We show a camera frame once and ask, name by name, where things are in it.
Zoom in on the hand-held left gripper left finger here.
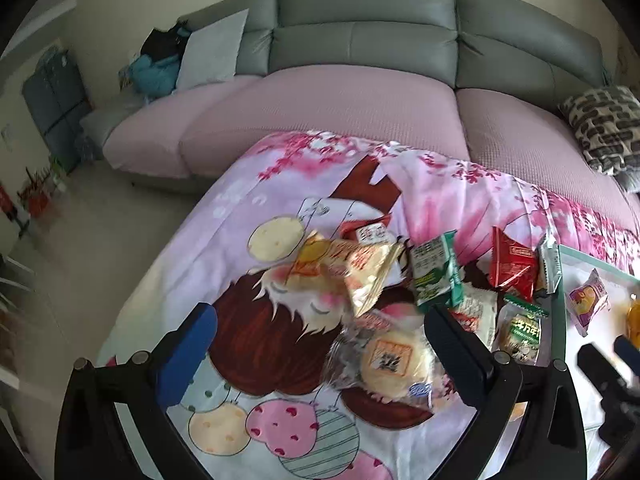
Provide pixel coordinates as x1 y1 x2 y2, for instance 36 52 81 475
55 302 218 480

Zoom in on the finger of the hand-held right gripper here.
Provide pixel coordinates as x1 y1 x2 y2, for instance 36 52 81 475
615 335 640 368
577 344 628 398

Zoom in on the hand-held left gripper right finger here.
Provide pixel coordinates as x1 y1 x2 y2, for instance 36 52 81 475
425 305 587 480

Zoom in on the white snack packet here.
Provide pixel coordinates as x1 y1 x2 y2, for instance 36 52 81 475
447 282 501 353

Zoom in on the white tray with teal rim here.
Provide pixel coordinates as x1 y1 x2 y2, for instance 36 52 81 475
550 244 640 466

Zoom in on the round bread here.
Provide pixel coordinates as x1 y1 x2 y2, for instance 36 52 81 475
320 312 453 415

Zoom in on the purple snack packet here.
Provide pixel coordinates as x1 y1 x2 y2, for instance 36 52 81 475
565 268 611 337

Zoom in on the green label round cake packet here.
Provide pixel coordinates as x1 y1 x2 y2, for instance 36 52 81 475
492 299 551 367

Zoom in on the small red packet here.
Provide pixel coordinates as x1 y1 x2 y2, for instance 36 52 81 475
357 310 396 332

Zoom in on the green biscuit packet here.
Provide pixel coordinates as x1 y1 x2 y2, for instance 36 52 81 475
407 230 467 312

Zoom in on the red snack packet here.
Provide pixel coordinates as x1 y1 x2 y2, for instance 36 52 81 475
489 226 539 304

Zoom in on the silver green snack packet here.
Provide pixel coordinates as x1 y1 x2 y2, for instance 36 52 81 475
535 235 564 296

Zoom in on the large yellow snack packet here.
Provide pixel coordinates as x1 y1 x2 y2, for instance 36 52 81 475
322 240 404 318

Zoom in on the red and white biscuit packet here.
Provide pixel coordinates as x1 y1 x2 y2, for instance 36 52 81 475
342 222 394 247

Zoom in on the small yellow snack packet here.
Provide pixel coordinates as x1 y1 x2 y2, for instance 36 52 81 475
292 231 343 282

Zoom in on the printed pink blanket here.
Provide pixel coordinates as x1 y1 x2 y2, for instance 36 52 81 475
97 130 640 480

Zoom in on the red flower decoration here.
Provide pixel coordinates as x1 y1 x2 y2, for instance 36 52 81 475
17 160 68 217

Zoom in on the black and beige patterned pillow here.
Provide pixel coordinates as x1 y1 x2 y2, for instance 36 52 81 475
557 85 640 176

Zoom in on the blue jacket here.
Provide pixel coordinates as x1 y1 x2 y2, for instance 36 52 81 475
127 55 181 98

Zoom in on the dark blue cabinet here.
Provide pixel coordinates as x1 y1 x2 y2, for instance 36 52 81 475
21 47 93 173

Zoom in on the pink sofa cover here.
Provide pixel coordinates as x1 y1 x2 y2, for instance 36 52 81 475
102 65 640 241

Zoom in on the light grey pillow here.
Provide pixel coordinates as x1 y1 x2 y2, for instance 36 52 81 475
175 8 249 92

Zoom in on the black bag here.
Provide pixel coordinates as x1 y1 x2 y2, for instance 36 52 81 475
140 20 191 61

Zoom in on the grey leather sofa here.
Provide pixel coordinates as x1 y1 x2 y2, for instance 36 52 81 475
80 0 608 196

